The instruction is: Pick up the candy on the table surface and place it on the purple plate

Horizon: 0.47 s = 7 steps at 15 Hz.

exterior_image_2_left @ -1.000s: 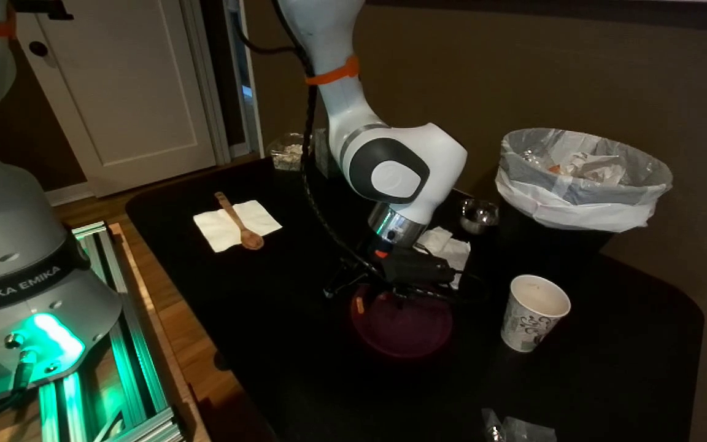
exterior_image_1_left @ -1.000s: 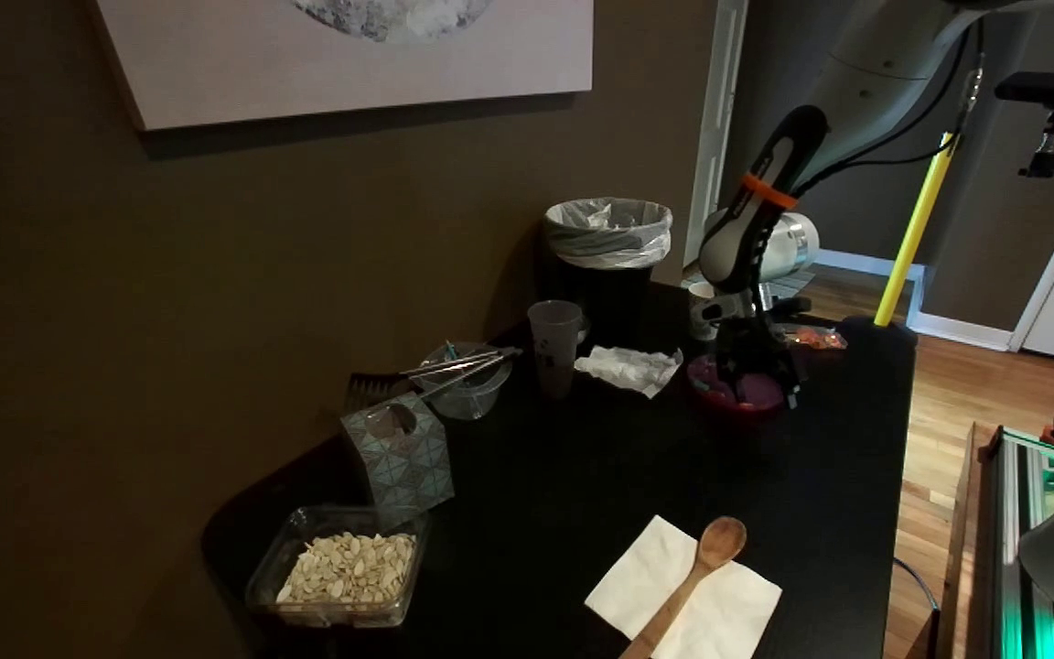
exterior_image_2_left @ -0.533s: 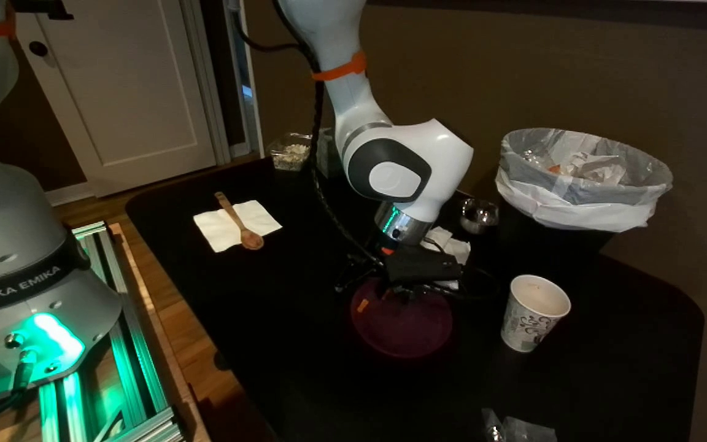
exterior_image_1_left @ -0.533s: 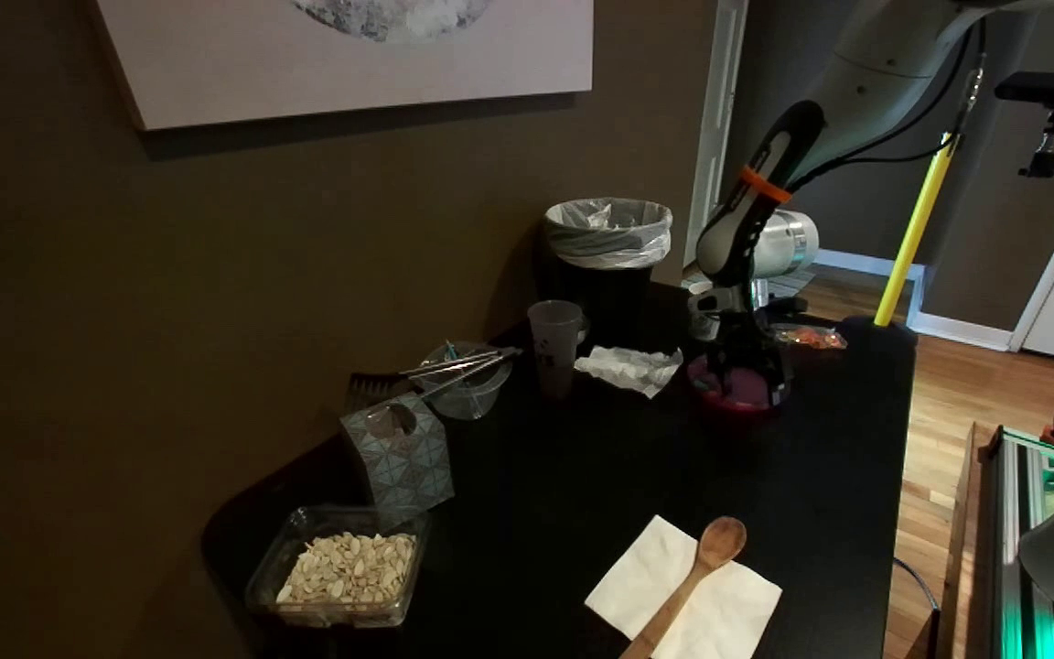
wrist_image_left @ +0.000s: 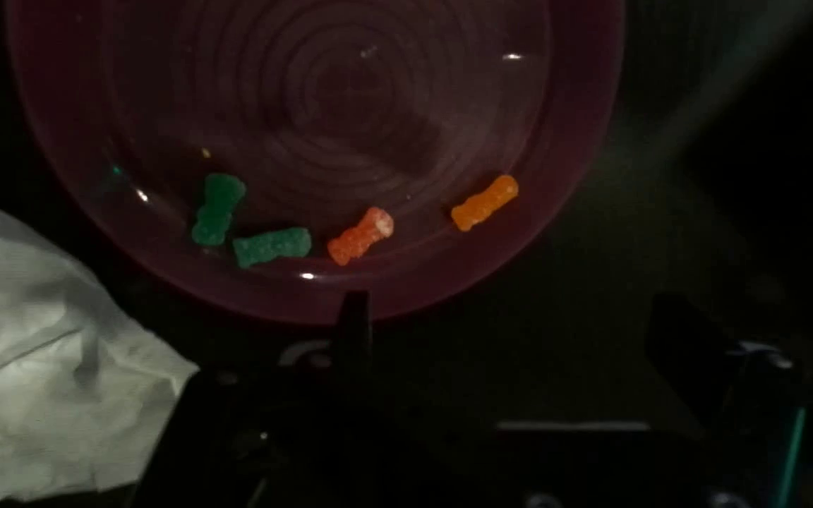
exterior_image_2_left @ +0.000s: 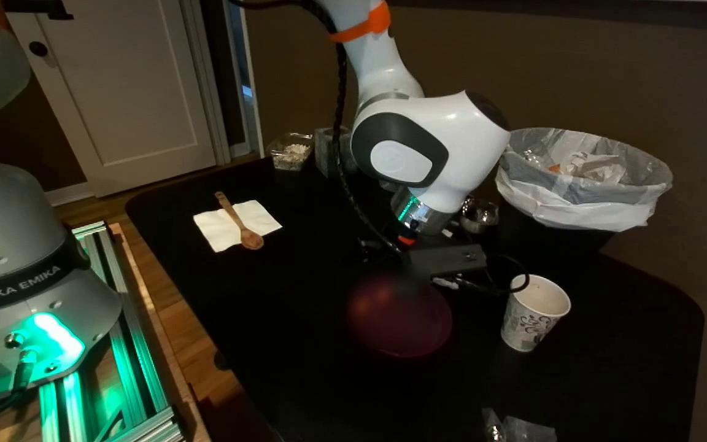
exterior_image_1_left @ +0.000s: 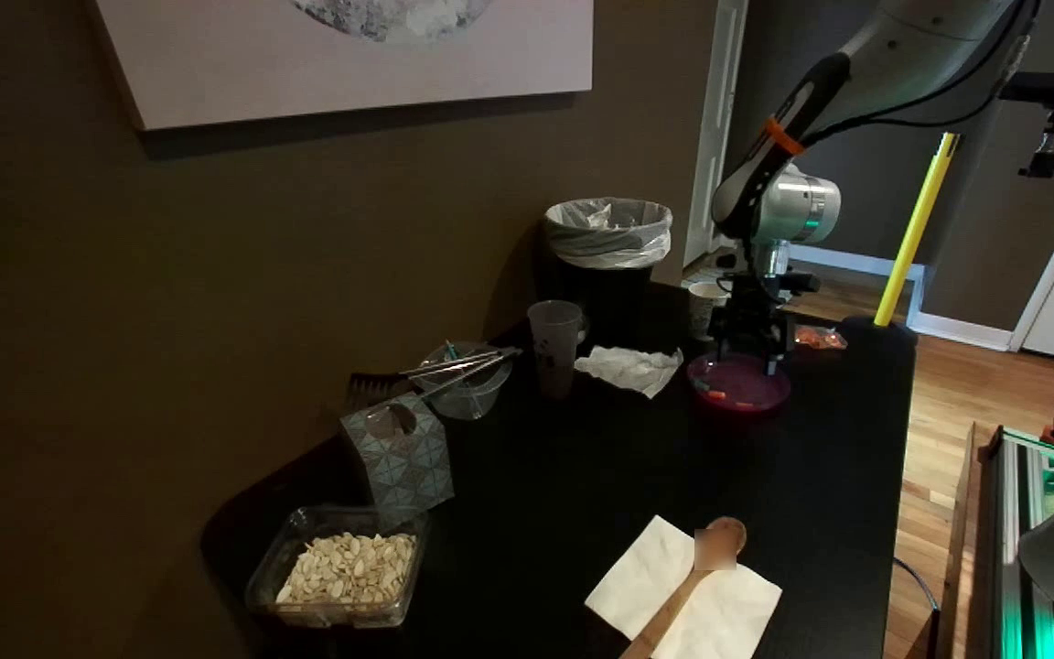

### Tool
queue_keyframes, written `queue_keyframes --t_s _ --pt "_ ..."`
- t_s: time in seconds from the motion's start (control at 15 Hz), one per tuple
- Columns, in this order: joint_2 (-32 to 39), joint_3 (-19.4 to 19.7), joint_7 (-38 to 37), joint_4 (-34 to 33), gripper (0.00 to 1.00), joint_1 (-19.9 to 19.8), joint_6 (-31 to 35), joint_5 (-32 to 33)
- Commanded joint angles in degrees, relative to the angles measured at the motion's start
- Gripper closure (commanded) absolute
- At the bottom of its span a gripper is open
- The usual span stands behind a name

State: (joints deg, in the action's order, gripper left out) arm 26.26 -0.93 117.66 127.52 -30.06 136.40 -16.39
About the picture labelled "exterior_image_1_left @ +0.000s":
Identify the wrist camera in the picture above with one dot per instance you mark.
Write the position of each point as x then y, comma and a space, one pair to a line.
801, 281

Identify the patterned tissue box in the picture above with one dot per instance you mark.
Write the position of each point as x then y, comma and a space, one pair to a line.
403, 462

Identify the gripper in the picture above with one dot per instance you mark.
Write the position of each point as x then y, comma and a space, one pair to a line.
756, 297

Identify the clear plastic container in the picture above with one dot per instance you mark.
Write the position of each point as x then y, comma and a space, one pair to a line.
307, 599

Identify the orange candy in clear wrapper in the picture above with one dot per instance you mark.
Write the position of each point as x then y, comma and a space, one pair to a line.
820, 339

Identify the white paper napkin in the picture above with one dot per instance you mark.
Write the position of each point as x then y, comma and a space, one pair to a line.
719, 613

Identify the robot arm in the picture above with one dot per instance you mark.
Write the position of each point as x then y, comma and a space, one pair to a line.
911, 46

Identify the clear plastic bowl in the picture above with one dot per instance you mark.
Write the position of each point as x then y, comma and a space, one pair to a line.
472, 394

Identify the printed paper cup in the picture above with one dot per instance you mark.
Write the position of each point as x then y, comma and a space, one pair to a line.
703, 307

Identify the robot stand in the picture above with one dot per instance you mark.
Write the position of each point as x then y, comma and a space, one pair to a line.
1016, 513

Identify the translucent plastic cup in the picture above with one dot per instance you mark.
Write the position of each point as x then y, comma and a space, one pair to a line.
554, 343

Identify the yellow pole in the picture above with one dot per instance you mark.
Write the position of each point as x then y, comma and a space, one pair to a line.
919, 220

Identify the trash bin with white bag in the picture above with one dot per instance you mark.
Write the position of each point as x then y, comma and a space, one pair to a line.
607, 240

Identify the metal tongs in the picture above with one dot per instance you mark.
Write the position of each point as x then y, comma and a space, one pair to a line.
463, 366

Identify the wooden spoon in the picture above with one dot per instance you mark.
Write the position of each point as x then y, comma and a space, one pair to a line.
719, 545

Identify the heap of pale seeds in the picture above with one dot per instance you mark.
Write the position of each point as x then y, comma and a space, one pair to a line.
349, 567

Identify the black slotted spatula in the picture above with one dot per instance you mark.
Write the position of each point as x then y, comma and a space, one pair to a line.
367, 389

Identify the wall painting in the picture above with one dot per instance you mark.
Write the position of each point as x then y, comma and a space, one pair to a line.
353, 64

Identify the crumpled white tissue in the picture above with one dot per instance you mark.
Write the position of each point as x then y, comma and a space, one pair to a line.
628, 368

